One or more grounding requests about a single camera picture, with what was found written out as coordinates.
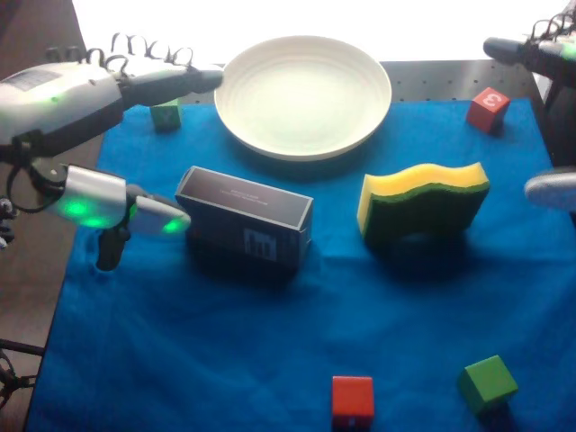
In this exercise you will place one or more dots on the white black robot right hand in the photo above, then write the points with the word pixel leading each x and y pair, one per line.
pixel 508 48

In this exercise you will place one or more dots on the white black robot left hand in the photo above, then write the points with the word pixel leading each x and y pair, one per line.
pixel 58 103

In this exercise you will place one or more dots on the dark rectangular box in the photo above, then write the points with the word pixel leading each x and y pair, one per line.
pixel 243 202

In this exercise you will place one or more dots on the yellow green wavy sponge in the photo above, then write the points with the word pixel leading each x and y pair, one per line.
pixel 418 211

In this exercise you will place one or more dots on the round white plate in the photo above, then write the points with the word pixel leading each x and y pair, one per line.
pixel 301 99

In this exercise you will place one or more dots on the red cube with white numeral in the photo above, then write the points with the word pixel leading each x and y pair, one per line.
pixel 488 110

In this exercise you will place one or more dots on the green cube with white print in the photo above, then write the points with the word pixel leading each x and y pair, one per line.
pixel 166 118

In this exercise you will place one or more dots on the blue table cloth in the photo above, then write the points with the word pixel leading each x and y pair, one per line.
pixel 225 337

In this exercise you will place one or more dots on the plain green cube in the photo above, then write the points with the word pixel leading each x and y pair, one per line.
pixel 488 382

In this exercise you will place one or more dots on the plain red cube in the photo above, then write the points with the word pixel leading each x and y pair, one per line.
pixel 353 400

